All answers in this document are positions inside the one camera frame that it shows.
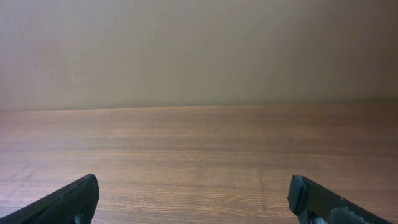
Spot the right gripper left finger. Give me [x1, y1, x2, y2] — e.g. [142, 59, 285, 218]
[1, 174, 100, 224]

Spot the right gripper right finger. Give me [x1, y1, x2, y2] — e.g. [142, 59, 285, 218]
[287, 175, 391, 224]

